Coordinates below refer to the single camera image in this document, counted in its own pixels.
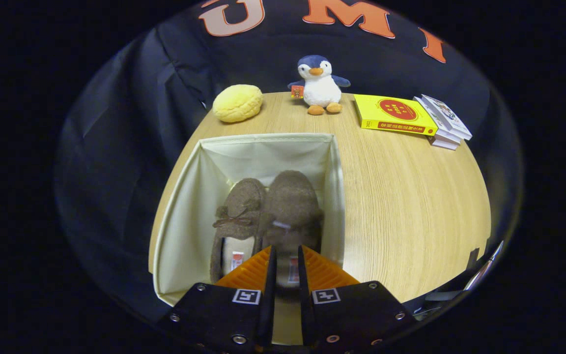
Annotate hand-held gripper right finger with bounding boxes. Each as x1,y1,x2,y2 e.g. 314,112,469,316
297,245,416,351

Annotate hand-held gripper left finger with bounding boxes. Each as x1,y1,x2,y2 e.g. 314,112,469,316
168,246,278,352

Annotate brown fuzzy shoe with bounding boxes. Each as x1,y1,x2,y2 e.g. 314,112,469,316
258,170,324,288
209,178,269,284

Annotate beige fabric storage box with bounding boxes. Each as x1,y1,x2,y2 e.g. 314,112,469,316
151,133,346,308

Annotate silver metal bar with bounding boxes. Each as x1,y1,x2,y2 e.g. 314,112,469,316
462,240,505,292

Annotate yellow bun plush toy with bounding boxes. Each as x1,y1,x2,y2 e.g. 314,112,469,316
212,84,264,123

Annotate yellow book with red label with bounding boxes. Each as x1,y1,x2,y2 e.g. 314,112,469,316
353,94,438,137

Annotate penguin plush toy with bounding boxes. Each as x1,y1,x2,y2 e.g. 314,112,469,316
288,55,351,116

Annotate white book with illustrated cover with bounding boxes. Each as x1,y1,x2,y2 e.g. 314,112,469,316
421,94,473,141

